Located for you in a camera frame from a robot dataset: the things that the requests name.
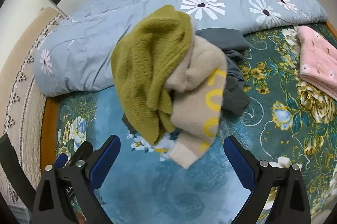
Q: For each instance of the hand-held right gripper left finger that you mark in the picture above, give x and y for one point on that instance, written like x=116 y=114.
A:
x=105 y=164

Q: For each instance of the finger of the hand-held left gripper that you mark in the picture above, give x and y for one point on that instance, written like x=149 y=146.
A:
x=83 y=149

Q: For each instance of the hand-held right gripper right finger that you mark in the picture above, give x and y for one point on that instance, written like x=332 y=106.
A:
x=239 y=164

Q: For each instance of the beige fuzzy sweater yellow letters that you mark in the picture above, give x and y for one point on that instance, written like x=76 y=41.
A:
x=194 y=97

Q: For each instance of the dark grey garment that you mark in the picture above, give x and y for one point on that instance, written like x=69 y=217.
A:
x=231 y=76

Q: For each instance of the olive green knit sweater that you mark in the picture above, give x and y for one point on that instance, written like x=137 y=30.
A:
x=147 y=61

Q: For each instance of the teal floral blanket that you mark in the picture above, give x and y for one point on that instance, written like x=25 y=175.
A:
x=158 y=187

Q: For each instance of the beige patterned rug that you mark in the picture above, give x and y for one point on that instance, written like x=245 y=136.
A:
x=23 y=82

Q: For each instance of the light blue floral quilt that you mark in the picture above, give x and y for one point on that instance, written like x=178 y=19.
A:
x=105 y=29

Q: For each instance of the pink folded cloth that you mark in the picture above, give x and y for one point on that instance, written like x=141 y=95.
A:
x=318 y=61

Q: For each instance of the wooden bed frame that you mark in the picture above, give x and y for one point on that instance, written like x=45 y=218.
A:
x=48 y=134

